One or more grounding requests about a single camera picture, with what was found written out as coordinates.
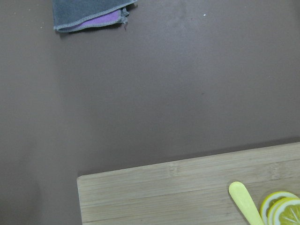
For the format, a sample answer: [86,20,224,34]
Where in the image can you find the bamboo cutting board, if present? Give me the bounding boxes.
[77,142,300,225]

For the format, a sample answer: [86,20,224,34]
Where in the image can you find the yellow spoon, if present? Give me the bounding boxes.
[228,181,264,225]

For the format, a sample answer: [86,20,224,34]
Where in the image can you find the lemon slice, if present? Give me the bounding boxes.
[259,191,298,225]
[267,197,300,225]

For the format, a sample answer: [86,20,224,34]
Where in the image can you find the grey folded cloth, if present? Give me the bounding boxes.
[52,0,137,33]

